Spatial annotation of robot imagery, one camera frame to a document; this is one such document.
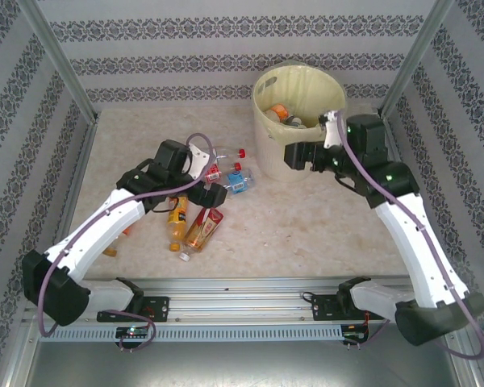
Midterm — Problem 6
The cream plastic bin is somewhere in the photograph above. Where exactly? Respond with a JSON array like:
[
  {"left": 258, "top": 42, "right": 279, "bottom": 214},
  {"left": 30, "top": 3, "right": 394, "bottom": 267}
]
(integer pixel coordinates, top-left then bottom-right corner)
[{"left": 252, "top": 64, "right": 347, "bottom": 182}]

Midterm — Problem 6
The short red label bottle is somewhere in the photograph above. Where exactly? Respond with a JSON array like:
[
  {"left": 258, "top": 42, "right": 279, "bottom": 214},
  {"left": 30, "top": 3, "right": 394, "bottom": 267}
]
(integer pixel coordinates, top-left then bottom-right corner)
[{"left": 204, "top": 161, "right": 244, "bottom": 183}]

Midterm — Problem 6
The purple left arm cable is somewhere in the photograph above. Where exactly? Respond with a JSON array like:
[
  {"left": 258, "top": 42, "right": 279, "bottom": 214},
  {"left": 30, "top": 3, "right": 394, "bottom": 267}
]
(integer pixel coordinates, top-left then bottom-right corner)
[{"left": 38, "top": 132, "right": 218, "bottom": 352}]

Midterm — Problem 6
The red gold tea bottle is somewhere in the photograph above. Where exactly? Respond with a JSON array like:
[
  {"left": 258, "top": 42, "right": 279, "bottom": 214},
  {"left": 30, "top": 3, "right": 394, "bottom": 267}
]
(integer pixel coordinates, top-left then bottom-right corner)
[{"left": 179, "top": 206, "right": 226, "bottom": 262}]

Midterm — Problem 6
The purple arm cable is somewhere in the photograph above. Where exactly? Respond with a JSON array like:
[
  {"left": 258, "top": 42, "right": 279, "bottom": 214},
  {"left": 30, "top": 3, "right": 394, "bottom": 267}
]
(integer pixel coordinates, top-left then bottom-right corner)
[
  {"left": 336, "top": 108, "right": 484, "bottom": 362},
  {"left": 38, "top": 132, "right": 218, "bottom": 352}
]

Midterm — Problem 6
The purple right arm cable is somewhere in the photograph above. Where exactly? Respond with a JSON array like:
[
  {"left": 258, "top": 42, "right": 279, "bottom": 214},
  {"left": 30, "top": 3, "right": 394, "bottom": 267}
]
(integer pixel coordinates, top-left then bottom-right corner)
[{"left": 336, "top": 108, "right": 484, "bottom": 362}]

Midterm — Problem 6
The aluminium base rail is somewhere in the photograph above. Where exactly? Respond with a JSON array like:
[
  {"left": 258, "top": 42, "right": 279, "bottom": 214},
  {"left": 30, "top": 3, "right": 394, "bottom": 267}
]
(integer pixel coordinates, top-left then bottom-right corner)
[{"left": 23, "top": 276, "right": 461, "bottom": 326}]

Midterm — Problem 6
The clear bottle blue label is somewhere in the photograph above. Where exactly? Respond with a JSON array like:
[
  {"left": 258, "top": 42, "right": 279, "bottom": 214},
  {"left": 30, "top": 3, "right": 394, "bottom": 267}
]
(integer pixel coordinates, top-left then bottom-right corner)
[{"left": 224, "top": 168, "right": 257, "bottom": 195}]

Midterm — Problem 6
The orange juice bottle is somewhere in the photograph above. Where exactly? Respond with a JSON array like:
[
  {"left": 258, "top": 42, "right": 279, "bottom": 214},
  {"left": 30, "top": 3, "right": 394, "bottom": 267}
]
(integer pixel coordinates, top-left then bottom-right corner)
[{"left": 166, "top": 194, "right": 190, "bottom": 254}]

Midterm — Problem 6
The long red label bottle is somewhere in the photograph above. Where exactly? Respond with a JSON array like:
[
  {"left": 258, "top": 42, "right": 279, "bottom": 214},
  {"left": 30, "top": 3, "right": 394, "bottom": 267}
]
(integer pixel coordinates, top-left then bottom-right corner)
[{"left": 211, "top": 145, "right": 248, "bottom": 163}]

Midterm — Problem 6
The left circuit board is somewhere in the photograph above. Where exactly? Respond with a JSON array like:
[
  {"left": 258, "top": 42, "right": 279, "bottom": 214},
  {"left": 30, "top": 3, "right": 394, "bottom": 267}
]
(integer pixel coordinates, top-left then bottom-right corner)
[{"left": 115, "top": 326, "right": 150, "bottom": 339}]

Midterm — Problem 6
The aluminium frame post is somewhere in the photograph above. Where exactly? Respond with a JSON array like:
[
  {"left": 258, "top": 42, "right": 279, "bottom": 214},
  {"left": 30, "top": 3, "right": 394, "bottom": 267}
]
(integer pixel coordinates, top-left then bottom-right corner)
[
  {"left": 378, "top": 0, "right": 457, "bottom": 120},
  {"left": 15, "top": 0, "right": 102, "bottom": 124}
]

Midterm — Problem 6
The grey slotted cable duct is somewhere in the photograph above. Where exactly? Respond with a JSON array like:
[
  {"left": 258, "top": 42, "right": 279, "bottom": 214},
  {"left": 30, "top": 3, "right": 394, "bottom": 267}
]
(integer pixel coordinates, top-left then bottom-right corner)
[{"left": 40, "top": 324, "right": 344, "bottom": 343}]

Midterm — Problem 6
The clear bottle orange label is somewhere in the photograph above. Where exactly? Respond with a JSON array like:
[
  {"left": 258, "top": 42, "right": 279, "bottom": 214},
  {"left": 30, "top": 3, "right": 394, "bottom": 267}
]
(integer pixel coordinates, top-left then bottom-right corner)
[{"left": 265, "top": 102, "right": 288, "bottom": 123}]

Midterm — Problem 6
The pale yellow bin liner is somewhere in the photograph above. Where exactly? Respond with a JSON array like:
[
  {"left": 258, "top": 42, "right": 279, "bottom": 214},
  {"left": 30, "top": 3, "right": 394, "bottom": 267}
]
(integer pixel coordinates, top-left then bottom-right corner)
[{"left": 252, "top": 60, "right": 347, "bottom": 153}]

